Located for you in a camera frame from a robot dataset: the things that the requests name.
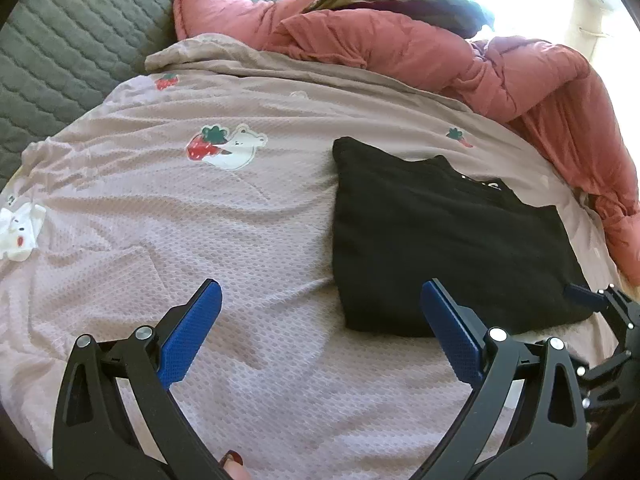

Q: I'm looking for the black sweater with orange cuffs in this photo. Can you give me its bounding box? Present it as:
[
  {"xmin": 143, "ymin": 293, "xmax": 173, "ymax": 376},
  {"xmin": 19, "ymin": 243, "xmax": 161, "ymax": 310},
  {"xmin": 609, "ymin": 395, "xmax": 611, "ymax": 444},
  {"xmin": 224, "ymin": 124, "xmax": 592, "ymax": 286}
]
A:
[{"xmin": 331, "ymin": 136, "xmax": 597, "ymax": 339}]

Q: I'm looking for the dark striped cloth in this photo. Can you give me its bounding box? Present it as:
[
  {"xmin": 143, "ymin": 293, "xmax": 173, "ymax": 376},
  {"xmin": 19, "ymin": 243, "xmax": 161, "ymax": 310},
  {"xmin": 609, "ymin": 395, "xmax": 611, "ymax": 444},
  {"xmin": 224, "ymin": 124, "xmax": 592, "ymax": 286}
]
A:
[{"xmin": 300, "ymin": 0, "xmax": 498, "ymax": 41}]

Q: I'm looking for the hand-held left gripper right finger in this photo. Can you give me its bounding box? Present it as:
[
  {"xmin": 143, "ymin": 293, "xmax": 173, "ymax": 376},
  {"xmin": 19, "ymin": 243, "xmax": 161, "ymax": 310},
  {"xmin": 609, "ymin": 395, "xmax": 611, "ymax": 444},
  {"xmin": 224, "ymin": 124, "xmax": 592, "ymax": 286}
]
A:
[{"xmin": 402, "ymin": 278, "xmax": 589, "ymax": 480}]

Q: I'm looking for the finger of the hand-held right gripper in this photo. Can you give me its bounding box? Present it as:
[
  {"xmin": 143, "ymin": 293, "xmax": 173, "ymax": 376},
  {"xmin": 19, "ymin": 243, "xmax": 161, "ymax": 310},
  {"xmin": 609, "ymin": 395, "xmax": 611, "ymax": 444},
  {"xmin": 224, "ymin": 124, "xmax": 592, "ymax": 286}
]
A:
[
  {"xmin": 567, "ymin": 337, "xmax": 640, "ymax": 413},
  {"xmin": 562, "ymin": 283, "xmax": 640, "ymax": 343}
]

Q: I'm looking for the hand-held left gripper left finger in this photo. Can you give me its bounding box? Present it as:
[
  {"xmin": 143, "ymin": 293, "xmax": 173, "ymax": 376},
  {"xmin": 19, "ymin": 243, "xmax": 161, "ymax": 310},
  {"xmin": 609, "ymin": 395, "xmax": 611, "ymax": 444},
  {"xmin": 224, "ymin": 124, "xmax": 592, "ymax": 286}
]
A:
[{"xmin": 52, "ymin": 278, "xmax": 236, "ymax": 480}]

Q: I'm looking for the pink printed bedsheet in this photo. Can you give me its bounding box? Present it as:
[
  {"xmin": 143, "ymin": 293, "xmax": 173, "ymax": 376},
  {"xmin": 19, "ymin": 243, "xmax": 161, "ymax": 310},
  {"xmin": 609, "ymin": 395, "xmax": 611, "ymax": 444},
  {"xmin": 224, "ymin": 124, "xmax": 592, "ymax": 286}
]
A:
[{"xmin": 0, "ymin": 34, "xmax": 626, "ymax": 480}]

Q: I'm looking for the person's left hand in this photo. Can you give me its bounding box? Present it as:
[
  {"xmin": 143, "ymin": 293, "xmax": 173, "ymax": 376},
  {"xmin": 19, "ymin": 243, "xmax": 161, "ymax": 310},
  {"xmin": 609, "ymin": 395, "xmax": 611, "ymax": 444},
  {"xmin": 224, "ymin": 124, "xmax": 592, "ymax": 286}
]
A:
[{"xmin": 220, "ymin": 450, "xmax": 253, "ymax": 480}]

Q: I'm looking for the pink quilted comforter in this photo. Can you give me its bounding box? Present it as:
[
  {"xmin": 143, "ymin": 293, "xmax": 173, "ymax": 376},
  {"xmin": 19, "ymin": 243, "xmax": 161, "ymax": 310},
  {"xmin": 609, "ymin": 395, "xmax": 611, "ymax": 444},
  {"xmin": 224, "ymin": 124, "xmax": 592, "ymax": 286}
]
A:
[{"xmin": 172, "ymin": 0, "xmax": 640, "ymax": 286}]

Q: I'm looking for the grey quilted headboard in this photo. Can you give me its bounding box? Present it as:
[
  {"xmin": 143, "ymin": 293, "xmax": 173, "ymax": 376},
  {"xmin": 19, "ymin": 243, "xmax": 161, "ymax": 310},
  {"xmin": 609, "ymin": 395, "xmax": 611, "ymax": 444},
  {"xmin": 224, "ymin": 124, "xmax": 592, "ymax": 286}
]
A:
[{"xmin": 0, "ymin": 0, "xmax": 301, "ymax": 191}]

